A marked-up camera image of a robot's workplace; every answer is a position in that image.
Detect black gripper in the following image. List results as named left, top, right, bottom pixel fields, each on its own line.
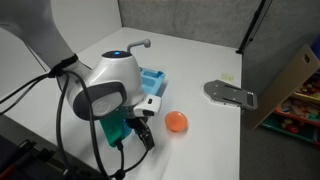
left=125, top=114, right=156, bottom=151

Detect blue toy storage bin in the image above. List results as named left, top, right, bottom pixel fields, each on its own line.
left=311, top=34, right=320, bottom=61

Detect grey metal mounting plate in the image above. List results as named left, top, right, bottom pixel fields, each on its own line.
left=203, top=79, right=259, bottom=111

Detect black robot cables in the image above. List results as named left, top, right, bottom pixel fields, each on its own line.
left=0, top=71, right=149, bottom=180

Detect grey toy faucet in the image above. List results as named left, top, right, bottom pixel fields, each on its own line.
left=126, top=38, right=152, bottom=54

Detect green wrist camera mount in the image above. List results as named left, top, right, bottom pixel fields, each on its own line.
left=99, top=109, right=134, bottom=148

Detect black equipment frame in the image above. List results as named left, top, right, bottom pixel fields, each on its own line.
left=0, top=133, right=111, bottom=180

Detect orange cup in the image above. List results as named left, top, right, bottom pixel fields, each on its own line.
left=164, top=111, right=189, bottom=133

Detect black stand pole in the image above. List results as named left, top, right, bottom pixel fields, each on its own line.
left=235, top=0, right=268, bottom=55

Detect pale yellow sticky note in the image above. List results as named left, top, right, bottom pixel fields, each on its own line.
left=220, top=73, right=235, bottom=82

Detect wooden toy shelf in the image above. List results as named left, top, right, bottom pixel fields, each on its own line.
left=246, top=44, right=320, bottom=148

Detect blue toy sink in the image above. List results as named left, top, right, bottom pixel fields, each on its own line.
left=138, top=66, right=167, bottom=99

